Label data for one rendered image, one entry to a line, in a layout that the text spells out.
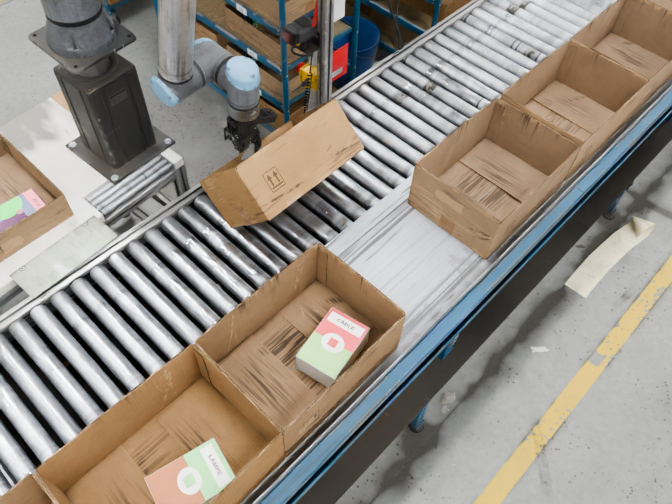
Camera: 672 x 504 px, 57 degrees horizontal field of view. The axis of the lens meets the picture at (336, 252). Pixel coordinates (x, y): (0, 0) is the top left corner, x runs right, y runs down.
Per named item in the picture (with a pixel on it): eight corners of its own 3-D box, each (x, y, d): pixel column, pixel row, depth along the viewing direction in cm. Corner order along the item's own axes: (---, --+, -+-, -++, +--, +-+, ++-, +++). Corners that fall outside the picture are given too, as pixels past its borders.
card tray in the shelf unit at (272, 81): (227, 61, 303) (225, 44, 295) (273, 34, 317) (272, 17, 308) (284, 101, 288) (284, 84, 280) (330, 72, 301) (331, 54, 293)
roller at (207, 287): (155, 231, 198) (152, 221, 194) (266, 334, 178) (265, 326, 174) (142, 240, 196) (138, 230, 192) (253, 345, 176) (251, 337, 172)
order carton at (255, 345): (317, 277, 168) (317, 240, 155) (399, 346, 157) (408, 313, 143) (203, 373, 151) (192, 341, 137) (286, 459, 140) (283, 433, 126)
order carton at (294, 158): (317, 163, 211) (290, 119, 207) (365, 147, 186) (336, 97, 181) (229, 228, 194) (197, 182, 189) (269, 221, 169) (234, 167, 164)
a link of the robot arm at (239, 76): (240, 48, 169) (267, 66, 167) (241, 82, 180) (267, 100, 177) (215, 64, 165) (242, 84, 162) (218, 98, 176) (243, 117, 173)
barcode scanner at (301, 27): (278, 53, 205) (280, 23, 197) (303, 42, 212) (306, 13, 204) (292, 62, 203) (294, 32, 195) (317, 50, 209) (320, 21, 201)
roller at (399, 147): (328, 105, 229) (332, 111, 234) (439, 181, 209) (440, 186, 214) (337, 95, 229) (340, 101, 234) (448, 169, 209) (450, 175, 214)
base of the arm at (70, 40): (33, 35, 176) (20, 4, 168) (88, 6, 185) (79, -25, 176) (75, 67, 170) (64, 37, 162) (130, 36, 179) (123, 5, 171)
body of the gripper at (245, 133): (223, 140, 190) (221, 112, 179) (245, 127, 193) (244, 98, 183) (240, 155, 187) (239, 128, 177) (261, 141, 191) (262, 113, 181)
